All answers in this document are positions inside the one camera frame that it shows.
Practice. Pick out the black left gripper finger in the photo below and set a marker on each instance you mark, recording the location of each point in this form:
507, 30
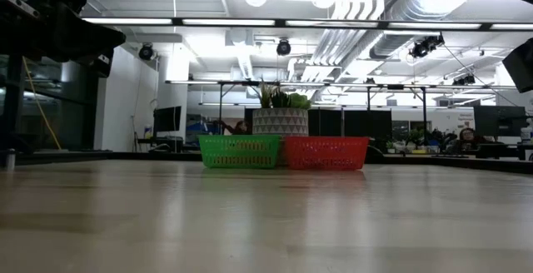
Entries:
83, 40

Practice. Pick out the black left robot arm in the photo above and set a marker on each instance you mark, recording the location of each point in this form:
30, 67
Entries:
10, 106

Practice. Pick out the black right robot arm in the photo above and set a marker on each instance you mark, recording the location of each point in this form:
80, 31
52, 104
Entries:
520, 65

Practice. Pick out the white LED light strip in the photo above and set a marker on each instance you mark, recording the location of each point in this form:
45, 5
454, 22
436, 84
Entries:
433, 26
125, 21
512, 26
229, 22

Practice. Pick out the black round hanging fixture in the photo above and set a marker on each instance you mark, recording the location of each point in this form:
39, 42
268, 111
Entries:
283, 48
145, 52

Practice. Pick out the black computer monitor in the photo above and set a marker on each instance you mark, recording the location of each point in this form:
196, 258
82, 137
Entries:
166, 119
499, 121

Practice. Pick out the person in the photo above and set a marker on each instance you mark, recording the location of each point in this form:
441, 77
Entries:
241, 127
468, 135

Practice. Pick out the green plastic basket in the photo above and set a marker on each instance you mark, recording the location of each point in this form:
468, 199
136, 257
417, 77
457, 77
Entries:
237, 138

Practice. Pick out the white geometric plant pot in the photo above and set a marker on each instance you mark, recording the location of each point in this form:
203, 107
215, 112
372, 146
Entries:
279, 121

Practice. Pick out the green potted plant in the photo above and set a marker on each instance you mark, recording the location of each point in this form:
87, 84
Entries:
297, 101

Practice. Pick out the red plastic basket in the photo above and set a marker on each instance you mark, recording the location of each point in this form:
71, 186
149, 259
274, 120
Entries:
325, 140

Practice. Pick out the black partition panel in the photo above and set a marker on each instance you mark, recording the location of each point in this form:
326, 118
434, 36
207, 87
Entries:
358, 123

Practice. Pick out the small green desk plant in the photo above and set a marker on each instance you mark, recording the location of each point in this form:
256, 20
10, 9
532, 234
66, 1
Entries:
415, 137
390, 146

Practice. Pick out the silver ventilation duct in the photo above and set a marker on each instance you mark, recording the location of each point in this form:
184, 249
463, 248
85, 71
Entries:
399, 15

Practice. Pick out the black overhead camera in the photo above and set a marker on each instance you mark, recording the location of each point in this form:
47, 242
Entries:
422, 48

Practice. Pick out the black background rig frame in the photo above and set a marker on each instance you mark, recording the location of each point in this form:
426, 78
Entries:
424, 110

